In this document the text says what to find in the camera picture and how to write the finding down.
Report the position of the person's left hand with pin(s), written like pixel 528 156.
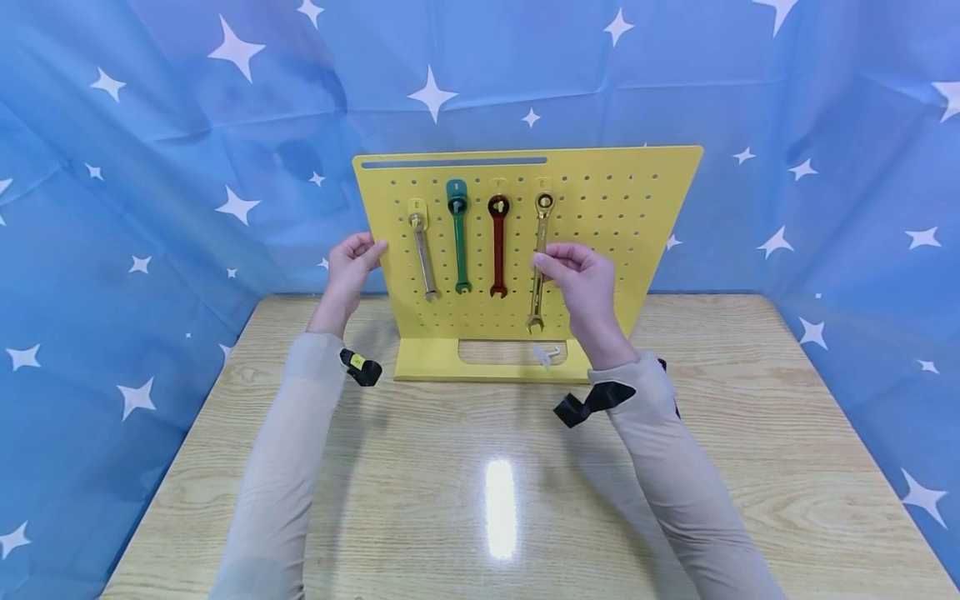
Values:
pixel 343 279

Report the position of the person's right hand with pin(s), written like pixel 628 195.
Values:
pixel 589 292

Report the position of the person's left fingers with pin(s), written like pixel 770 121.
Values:
pixel 358 238

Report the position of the person's right thumb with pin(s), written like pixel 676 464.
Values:
pixel 551 267

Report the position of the person's left thumb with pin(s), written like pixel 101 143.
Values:
pixel 375 255

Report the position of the person's right index finger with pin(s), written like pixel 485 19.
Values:
pixel 568 248

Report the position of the gold ratchet wrench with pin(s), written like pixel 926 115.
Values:
pixel 541 227

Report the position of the yellow pegboard stand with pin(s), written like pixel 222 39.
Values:
pixel 607 208

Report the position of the person's right forearm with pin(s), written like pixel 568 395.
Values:
pixel 675 483

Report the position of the person's left forearm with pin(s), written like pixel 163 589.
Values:
pixel 289 467

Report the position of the silver wrench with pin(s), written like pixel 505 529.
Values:
pixel 423 257

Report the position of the red wrench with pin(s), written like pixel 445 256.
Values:
pixel 498 250

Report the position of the yellow pegboard hook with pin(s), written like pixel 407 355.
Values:
pixel 417 204
pixel 499 185
pixel 543 183

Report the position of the green wrench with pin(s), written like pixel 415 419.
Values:
pixel 459 250

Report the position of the small clear plastic hook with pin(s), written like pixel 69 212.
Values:
pixel 545 354

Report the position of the teal pegboard hook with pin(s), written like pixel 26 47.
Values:
pixel 456 185

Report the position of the black wrist band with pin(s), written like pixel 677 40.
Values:
pixel 362 367
pixel 592 402

